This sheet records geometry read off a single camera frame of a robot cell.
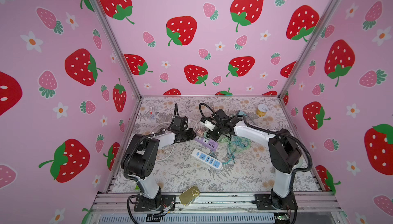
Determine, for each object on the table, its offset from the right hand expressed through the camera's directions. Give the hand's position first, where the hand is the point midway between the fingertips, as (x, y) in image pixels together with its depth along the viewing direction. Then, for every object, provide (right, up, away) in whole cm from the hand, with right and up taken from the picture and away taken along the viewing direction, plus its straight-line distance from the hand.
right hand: (207, 133), depth 91 cm
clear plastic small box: (-40, +13, +19) cm, 47 cm away
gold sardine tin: (-10, -28, -18) cm, 35 cm away
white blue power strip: (0, -13, -5) cm, 14 cm away
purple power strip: (+1, -6, +1) cm, 7 cm away
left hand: (-7, -1, +4) cm, 8 cm away
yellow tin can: (+39, +14, +15) cm, 45 cm away
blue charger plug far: (+26, +12, +19) cm, 34 cm away
